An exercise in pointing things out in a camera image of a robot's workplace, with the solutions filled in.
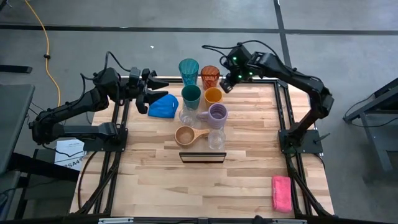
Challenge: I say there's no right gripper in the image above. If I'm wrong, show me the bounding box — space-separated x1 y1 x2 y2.
219 44 259 94

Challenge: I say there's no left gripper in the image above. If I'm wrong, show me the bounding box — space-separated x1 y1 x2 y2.
126 66 170 114

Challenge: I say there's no orange plastic cup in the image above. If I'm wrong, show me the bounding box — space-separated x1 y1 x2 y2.
204 86 223 108

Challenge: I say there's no red faceted transparent tumbler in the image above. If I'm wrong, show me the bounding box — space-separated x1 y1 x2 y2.
200 65 221 91

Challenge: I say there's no dark green plastic cup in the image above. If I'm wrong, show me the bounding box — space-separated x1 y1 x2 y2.
181 84 202 111

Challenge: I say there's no round clear glass mug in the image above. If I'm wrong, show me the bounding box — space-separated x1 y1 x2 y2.
178 106 200 129

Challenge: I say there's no small clear glass cup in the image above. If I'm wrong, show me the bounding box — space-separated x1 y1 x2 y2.
207 126 227 151

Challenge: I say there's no wide tan wooden bowl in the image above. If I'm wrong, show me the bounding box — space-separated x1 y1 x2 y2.
174 125 211 148

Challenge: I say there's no blue cloth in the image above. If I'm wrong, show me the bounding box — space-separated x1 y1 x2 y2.
147 93 180 119

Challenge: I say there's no teal faceted transparent tumbler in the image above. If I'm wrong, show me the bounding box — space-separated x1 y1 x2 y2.
178 58 200 87

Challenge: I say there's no white printed paper sheet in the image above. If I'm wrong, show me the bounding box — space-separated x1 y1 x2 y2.
54 139 87 172

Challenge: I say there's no pink cloth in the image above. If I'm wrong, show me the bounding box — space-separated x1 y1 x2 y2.
271 175 294 213

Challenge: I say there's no black flat floor bar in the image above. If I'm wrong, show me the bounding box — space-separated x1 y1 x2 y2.
0 64 33 75

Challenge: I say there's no grey desk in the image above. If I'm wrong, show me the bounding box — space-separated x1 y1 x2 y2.
0 83 36 177

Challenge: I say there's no black metal table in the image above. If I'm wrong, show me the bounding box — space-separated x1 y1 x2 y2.
343 77 398 183

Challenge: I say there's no black aluminium table frame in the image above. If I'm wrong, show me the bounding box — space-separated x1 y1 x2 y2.
70 76 335 218

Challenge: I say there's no black frame wooden shelf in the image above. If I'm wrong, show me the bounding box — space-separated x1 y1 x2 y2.
178 77 228 164

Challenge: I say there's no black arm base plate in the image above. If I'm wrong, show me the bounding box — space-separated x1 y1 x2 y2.
278 129 325 155
83 128 129 153

